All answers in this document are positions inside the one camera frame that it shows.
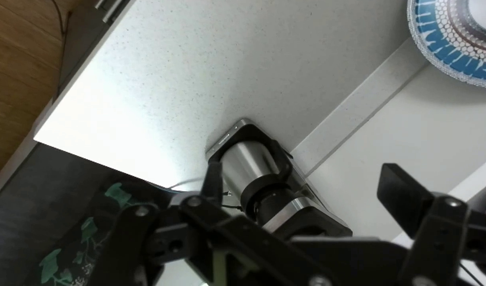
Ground floral dark bench cushion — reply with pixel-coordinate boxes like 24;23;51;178
0;145;172;286

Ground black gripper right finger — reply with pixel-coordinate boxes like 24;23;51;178
376;164;486;286

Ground stainless drip coffee maker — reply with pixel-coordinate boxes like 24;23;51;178
207;118;353;239

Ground blue patterned decorative plate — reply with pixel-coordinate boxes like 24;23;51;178
407;0;486;89

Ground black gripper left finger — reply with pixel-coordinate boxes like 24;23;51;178
89;196;329;286

